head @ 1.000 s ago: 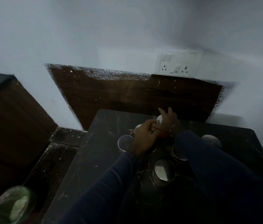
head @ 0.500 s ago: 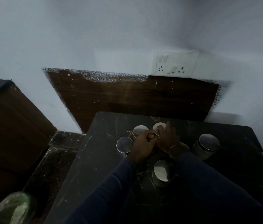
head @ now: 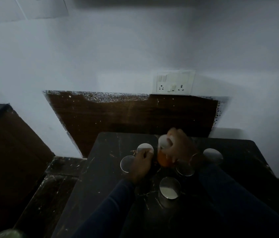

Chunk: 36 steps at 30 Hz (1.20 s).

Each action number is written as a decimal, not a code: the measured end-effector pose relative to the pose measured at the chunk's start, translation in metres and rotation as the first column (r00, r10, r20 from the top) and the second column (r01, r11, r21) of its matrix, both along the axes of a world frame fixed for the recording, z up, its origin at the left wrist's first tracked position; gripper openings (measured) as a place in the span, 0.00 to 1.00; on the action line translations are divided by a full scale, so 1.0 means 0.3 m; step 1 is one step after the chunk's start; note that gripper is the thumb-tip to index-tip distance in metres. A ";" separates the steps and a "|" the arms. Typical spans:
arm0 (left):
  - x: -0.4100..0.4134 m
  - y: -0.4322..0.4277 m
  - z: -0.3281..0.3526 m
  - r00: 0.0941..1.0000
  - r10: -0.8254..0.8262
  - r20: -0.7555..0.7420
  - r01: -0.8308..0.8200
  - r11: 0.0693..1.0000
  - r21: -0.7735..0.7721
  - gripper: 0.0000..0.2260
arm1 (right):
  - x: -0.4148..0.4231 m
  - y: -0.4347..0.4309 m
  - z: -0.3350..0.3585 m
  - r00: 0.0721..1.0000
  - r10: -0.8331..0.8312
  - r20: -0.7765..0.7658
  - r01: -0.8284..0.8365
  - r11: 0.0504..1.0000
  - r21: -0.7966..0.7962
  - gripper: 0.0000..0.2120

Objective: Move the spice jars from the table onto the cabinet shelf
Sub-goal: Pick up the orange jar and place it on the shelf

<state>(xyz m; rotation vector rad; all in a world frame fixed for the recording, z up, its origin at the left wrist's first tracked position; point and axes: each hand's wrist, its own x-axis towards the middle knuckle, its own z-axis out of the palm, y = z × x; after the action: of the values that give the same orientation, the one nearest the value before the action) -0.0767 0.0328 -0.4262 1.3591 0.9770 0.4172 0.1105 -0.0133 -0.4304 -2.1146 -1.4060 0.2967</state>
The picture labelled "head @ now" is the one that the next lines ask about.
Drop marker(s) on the person's left hand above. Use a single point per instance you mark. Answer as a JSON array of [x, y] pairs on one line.
[[140, 168]]

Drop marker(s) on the person's right hand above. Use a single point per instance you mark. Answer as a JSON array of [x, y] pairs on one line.
[[182, 148]]

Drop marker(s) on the orange turmeric jar steel lid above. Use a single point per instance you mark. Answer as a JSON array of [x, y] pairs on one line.
[[163, 158]]

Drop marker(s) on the cinnamon jar steel lid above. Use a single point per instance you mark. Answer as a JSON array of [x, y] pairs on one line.
[[170, 188]]

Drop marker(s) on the person's left forearm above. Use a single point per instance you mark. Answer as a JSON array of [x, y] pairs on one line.
[[104, 215]]

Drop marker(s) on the green glass container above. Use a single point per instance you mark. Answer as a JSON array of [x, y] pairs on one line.
[[9, 234]]

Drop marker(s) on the dark brown wooden wall panel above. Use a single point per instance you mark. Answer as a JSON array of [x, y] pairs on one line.
[[129, 118]]

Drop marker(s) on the white wall socket switch panel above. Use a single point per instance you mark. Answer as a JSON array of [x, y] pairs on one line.
[[174, 83]]

